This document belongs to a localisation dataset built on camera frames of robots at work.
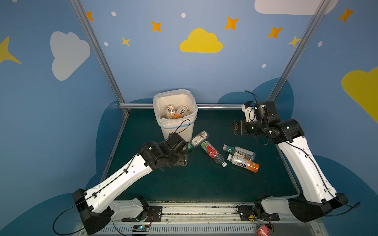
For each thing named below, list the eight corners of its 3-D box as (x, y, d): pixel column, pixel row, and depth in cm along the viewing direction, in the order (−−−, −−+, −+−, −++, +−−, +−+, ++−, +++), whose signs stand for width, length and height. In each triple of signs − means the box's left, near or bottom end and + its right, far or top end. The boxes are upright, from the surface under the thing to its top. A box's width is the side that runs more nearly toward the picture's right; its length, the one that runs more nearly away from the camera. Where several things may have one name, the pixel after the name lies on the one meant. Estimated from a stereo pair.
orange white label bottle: (226, 159, 95) (227, 157, 92) (230, 152, 98) (231, 149, 95) (254, 175, 88) (257, 173, 85) (258, 166, 92) (260, 164, 89)
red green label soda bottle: (223, 169, 90) (224, 166, 87) (199, 147, 100) (200, 144, 97) (228, 163, 93) (230, 161, 90) (205, 142, 102) (205, 139, 99)
